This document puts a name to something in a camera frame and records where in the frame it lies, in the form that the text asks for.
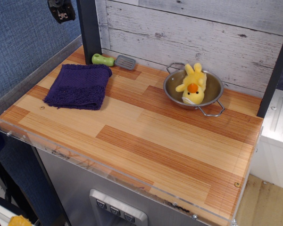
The yellow plush chick toy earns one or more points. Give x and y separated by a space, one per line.
193 85

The grey metal side rail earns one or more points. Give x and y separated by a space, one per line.
36 76

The silver dispenser button panel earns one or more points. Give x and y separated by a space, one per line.
110 211

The folded purple cloth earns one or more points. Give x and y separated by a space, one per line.
79 87

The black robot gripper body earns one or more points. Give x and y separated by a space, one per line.
61 10

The dark vertical right post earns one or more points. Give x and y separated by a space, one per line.
271 87

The small steel two-handled bowl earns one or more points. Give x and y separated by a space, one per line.
212 94

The green-handled grey toy spatula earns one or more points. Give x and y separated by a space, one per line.
121 61

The clear acrylic front guard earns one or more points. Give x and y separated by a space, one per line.
196 165

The white ribbed side counter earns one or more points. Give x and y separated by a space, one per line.
267 162

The yellow object bottom left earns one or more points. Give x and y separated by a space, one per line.
19 221

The steel toy fridge front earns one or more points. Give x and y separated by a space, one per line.
73 184

